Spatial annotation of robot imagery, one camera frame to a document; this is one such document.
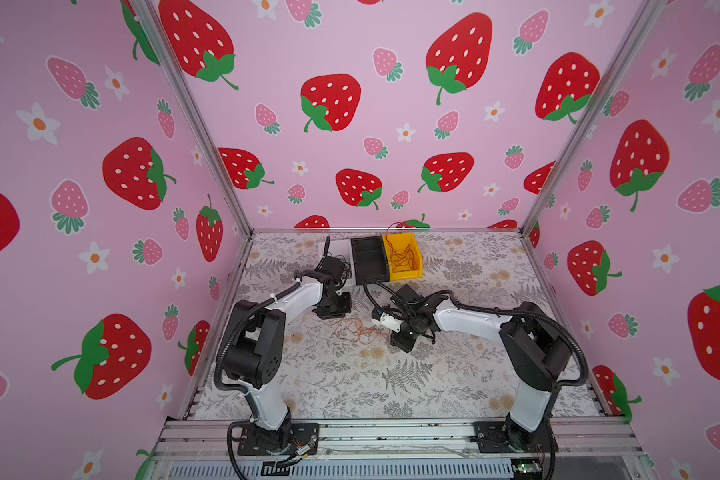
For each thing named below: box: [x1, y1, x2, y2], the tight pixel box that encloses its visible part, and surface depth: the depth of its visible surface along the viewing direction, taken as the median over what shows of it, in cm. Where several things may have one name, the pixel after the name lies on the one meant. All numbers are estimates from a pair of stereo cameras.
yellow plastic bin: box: [382, 232, 424, 282], surface depth 112 cm
